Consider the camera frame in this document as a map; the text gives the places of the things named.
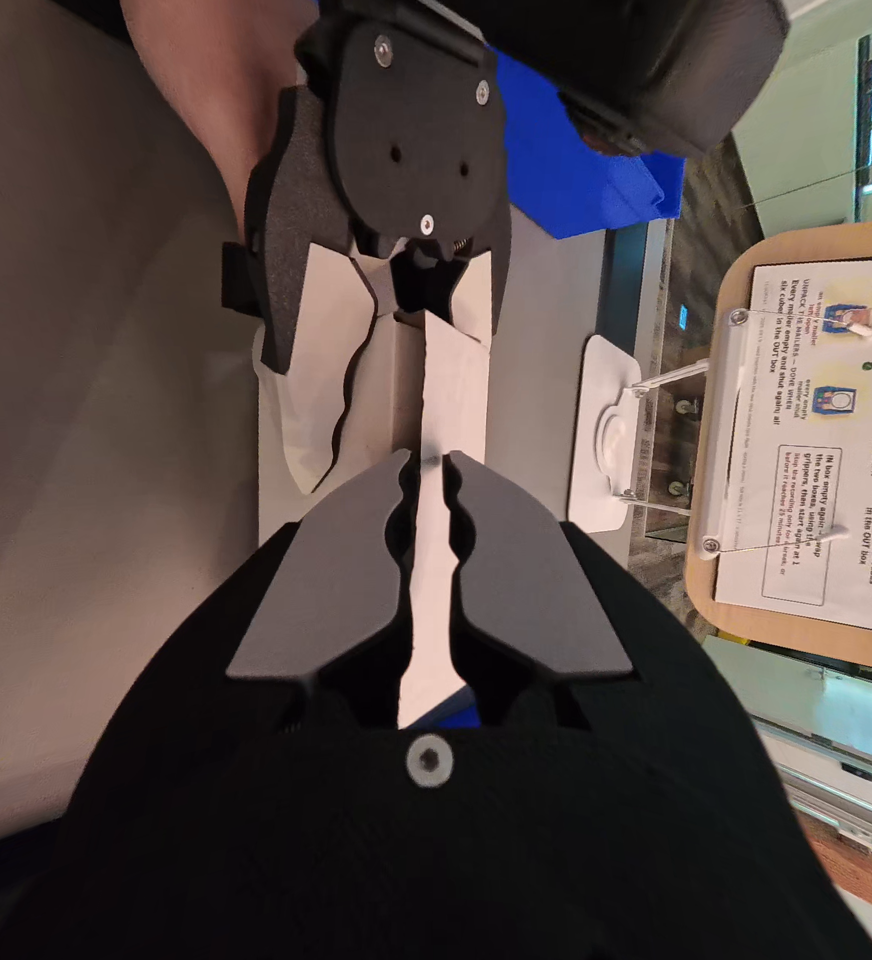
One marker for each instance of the white poster peg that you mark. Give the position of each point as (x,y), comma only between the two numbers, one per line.
(852,326)
(835,536)

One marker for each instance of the person's left forearm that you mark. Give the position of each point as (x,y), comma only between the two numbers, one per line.
(218,90)

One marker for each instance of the blue plastic bin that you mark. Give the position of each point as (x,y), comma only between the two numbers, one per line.
(460,712)
(556,172)

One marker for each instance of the black box device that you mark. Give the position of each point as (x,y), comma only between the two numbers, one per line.
(627,277)

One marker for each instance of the wooden sign board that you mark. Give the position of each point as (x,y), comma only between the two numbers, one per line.
(818,244)

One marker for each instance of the white sign stand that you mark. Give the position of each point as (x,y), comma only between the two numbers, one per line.
(582,375)

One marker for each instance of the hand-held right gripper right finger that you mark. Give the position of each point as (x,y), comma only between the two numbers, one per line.
(533,592)

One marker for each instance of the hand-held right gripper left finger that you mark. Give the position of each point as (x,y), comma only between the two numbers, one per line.
(331,585)

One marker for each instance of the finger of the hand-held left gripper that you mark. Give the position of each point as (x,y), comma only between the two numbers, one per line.
(334,337)
(477,307)

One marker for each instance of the white cardboard mailer box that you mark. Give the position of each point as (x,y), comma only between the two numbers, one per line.
(454,405)

